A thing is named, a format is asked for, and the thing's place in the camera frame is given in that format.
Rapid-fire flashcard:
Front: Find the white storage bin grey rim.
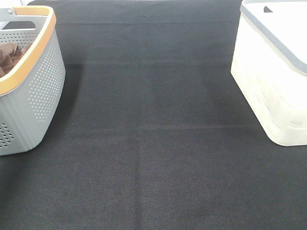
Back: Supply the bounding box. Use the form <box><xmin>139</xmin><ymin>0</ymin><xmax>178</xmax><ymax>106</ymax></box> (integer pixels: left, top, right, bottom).
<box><xmin>231</xmin><ymin>0</ymin><xmax>307</xmax><ymax>146</ymax></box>

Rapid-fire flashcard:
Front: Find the grey perforated laundry basket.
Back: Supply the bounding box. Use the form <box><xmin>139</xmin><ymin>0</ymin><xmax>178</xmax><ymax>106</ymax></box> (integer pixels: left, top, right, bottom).
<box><xmin>0</xmin><ymin>5</ymin><xmax>65</xmax><ymax>155</ymax></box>

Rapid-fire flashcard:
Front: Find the brown towel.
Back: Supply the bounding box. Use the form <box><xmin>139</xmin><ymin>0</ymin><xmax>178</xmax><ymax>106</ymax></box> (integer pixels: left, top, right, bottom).
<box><xmin>0</xmin><ymin>42</ymin><xmax>32</xmax><ymax>77</ymax></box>

